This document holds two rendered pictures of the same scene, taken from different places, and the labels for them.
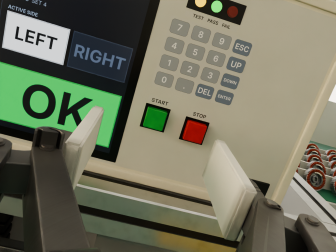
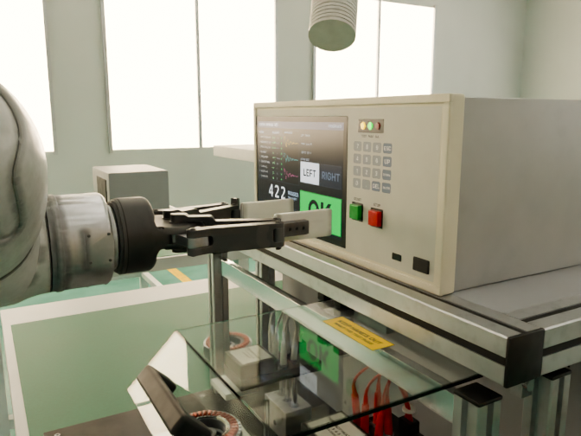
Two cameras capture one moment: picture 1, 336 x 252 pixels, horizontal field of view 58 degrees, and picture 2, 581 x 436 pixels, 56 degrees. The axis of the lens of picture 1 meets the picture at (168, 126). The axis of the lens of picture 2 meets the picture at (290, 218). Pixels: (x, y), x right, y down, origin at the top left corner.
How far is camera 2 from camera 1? 0.58 m
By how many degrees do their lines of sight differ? 66
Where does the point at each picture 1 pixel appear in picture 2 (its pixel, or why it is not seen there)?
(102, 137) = (337, 230)
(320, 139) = not seen: outside the picture
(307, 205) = (524, 307)
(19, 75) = (306, 195)
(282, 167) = (433, 243)
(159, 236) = (352, 298)
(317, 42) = (426, 128)
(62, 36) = (317, 169)
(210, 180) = (312, 229)
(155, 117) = (353, 209)
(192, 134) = (371, 220)
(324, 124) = not seen: outside the picture
